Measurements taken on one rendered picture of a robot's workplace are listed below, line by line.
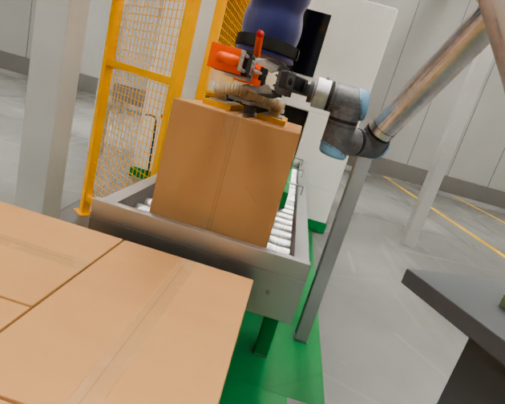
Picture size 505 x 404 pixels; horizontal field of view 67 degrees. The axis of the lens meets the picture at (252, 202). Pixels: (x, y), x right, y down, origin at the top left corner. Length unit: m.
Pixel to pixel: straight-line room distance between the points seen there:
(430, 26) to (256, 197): 9.75
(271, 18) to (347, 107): 0.42
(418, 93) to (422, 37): 9.47
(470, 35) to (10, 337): 1.17
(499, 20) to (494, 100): 10.45
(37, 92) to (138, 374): 1.66
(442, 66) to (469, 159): 10.15
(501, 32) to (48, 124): 1.86
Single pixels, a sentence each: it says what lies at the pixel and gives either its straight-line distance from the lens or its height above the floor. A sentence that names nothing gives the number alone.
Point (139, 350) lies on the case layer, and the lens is 0.79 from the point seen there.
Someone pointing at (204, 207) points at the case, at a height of 0.66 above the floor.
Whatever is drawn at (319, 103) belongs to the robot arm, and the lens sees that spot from 1.19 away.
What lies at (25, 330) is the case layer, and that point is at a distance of 0.82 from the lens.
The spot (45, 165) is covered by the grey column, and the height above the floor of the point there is 0.43.
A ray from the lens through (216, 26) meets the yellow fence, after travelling 2.42.
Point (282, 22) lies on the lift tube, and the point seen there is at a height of 1.28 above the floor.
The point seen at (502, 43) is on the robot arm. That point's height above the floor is 1.25.
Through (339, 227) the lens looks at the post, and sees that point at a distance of 1.73.
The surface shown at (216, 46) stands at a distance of 0.86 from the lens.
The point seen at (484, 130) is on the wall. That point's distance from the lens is 11.35.
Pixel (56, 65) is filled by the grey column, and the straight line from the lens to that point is 2.11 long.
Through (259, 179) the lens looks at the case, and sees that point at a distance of 1.19.
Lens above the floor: 1.04
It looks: 15 degrees down
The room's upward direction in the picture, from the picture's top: 16 degrees clockwise
